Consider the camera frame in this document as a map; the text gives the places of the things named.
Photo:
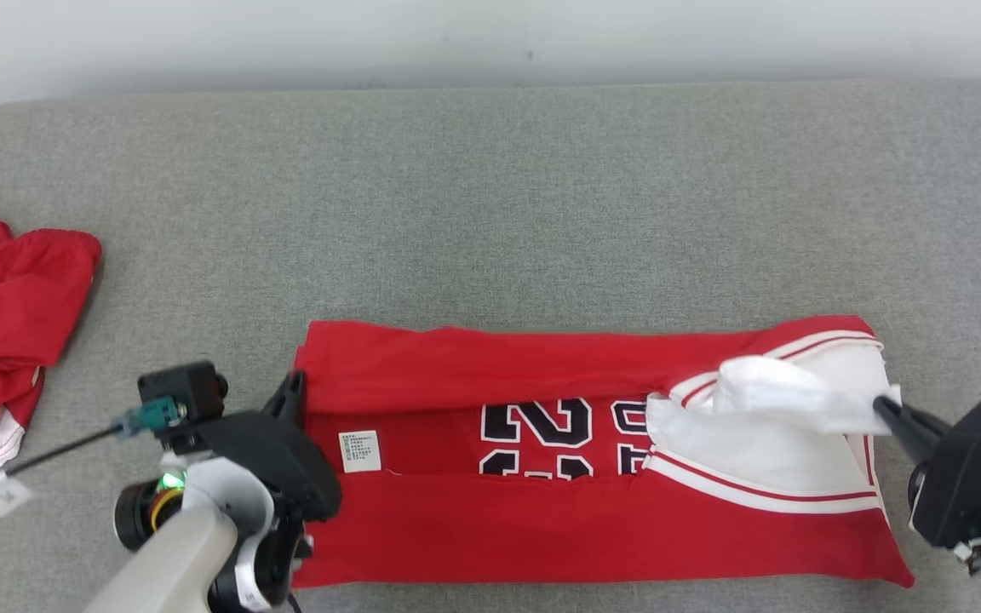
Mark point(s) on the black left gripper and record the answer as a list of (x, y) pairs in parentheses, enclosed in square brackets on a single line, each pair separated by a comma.
[(278, 468)]

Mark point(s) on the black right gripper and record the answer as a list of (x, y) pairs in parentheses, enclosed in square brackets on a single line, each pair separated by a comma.
[(967, 477)]

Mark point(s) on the red white basketball jersey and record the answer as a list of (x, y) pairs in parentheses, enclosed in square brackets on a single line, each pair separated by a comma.
[(542, 528)]

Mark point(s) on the red elastic waist shorts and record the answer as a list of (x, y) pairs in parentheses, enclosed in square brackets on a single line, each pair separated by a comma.
[(14, 315)]

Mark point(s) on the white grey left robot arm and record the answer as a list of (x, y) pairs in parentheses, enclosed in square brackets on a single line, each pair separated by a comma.
[(175, 553)]

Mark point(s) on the grey fabric sofa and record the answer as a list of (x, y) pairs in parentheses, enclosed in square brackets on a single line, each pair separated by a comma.
[(542, 213)]

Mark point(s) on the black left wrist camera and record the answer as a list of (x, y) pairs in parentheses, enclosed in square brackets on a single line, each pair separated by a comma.
[(188, 387)]

